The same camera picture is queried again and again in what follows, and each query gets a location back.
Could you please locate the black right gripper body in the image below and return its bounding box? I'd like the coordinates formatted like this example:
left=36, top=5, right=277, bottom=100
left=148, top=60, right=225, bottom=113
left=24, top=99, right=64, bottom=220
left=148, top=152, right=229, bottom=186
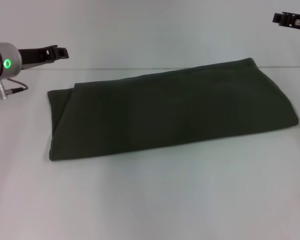
left=281, top=11, right=300, bottom=31

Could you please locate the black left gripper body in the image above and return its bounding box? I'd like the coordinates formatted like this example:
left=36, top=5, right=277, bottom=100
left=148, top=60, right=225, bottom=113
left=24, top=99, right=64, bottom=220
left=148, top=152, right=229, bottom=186
left=18, top=44, right=61, bottom=66

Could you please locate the dark green t-shirt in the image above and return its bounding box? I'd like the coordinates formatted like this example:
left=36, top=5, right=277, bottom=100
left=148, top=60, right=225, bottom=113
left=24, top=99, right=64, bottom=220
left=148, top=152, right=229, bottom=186
left=46, top=57, right=300, bottom=162

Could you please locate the dark cable with metal plug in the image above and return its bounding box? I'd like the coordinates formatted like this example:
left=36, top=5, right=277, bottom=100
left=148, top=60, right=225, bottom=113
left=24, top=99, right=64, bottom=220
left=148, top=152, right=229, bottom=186
left=0, top=77, right=29, bottom=101

